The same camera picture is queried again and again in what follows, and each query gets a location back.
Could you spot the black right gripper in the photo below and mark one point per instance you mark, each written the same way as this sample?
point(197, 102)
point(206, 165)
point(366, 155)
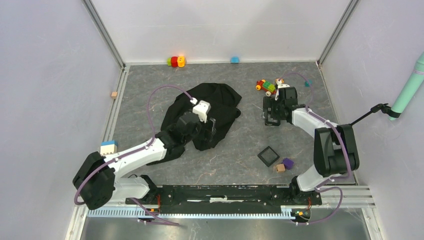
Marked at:
point(270, 102)

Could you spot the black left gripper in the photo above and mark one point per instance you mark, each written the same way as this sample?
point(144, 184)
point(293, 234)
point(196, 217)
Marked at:
point(207, 135)

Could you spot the black garment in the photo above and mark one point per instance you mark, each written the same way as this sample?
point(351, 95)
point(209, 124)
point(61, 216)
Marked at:
point(212, 109)

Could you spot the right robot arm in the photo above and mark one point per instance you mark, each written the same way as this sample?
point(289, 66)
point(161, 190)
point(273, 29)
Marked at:
point(335, 152)

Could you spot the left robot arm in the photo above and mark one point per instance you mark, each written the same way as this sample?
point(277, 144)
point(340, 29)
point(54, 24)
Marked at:
point(100, 179)

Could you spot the colourful toy brick car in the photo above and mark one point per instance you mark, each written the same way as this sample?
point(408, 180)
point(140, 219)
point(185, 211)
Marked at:
point(268, 87)

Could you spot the teal cube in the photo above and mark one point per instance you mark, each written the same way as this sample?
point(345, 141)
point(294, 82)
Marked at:
point(308, 83)

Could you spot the black square tray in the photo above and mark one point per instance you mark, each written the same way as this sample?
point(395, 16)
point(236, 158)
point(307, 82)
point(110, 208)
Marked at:
point(268, 156)

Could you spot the purple cube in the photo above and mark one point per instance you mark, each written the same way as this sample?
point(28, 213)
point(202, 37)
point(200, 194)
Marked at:
point(288, 163)

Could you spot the brown wooden cube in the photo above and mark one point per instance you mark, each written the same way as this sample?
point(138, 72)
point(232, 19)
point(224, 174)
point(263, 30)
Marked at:
point(280, 168)

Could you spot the blue round block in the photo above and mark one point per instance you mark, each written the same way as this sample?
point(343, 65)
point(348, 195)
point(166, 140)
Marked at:
point(234, 60)

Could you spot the black tripod stand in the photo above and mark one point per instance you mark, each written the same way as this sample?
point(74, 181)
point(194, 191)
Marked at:
point(383, 107)

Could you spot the red yellow green toy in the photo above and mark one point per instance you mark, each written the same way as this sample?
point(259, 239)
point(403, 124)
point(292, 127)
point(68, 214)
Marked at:
point(176, 61)

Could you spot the blue white block toy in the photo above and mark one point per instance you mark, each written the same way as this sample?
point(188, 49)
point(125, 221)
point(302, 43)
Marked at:
point(108, 147)

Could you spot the small wooden cube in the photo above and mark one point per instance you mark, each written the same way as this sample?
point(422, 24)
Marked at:
point(114, 95)

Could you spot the mint green tube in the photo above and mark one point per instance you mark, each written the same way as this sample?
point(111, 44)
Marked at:
point(408, 91)

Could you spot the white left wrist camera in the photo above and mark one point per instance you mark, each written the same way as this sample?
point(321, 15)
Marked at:
point(201, 109)

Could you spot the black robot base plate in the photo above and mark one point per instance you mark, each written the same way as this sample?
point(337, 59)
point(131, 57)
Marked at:
point(227, 199)

